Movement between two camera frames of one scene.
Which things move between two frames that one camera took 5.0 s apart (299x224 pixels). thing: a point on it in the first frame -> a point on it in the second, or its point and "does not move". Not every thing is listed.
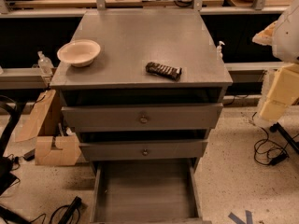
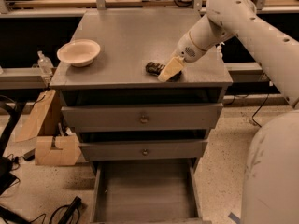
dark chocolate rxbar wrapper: (165, 71) does not move
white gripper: (289, 36) -> (189, 50)
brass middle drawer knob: (145, 153) does not move
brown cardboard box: (68, 155) does not move
